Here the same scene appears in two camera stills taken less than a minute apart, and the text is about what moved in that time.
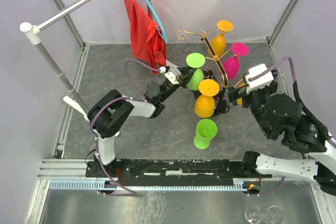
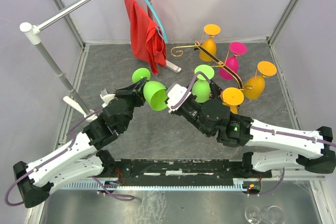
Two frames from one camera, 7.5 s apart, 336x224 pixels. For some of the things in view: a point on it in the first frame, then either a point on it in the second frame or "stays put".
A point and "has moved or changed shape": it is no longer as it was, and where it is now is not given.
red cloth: x=149 y=41 stays put
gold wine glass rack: x=215 y=57 -> x=198 y=45
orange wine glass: x=204 y=106 has moved or changed shape
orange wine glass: x=239 y=100 -> x=254 y=85
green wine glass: x=196 y=60 -> x=201 y=87
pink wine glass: x=232 y=65 stays put
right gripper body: x=256 y=99 -> x=190 y=113
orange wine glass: x=218 y=42 -> x=209 y=45
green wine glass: x=206 y=130 -> x=154 y=92
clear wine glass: x=272 y=214 stays put
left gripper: x=186 y=73 -> x=133 y=91
